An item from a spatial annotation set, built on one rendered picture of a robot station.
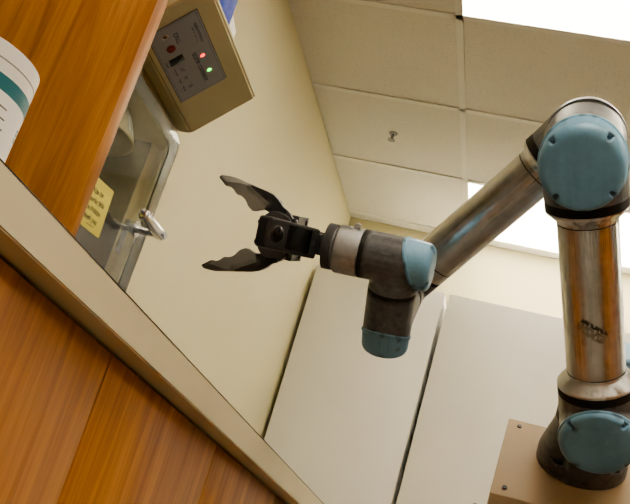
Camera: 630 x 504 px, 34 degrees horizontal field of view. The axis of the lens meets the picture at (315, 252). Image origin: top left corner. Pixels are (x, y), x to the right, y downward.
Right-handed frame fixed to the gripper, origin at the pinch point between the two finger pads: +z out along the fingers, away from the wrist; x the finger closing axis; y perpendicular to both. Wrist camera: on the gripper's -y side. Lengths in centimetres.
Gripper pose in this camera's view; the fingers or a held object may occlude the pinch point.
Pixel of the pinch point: (209, 220)
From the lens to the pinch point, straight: 159.3
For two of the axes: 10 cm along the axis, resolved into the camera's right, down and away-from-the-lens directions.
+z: -9.5, -2.0, 2.4
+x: 2.0, -9.8, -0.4
